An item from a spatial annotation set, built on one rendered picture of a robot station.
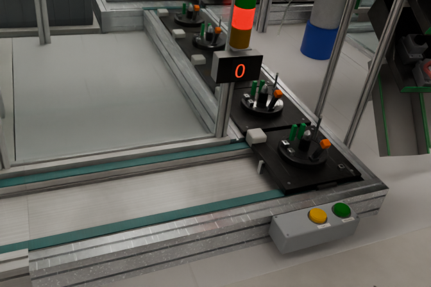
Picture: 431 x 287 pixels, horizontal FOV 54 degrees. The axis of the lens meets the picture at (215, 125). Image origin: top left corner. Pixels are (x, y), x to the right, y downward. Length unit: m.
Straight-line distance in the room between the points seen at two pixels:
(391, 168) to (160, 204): 0.78
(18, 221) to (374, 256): 0.86
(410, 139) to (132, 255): 0.84
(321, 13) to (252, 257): 1.27
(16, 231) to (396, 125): 1.03
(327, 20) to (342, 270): 1.23
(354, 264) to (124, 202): 0.58
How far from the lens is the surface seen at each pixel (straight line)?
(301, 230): 1.02
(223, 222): 0.99
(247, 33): 1.04
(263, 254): 1.08
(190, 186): 1.13
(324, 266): 1.11
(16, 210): 1.10
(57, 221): 1.06
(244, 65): 1.07
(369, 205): 1.23
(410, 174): 1.50
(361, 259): 1.16
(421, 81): 1.23
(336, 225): 1.06
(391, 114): 1.33
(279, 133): 1.28
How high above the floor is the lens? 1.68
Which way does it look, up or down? 34 degrees down
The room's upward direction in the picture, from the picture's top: 8 degrees clockwise
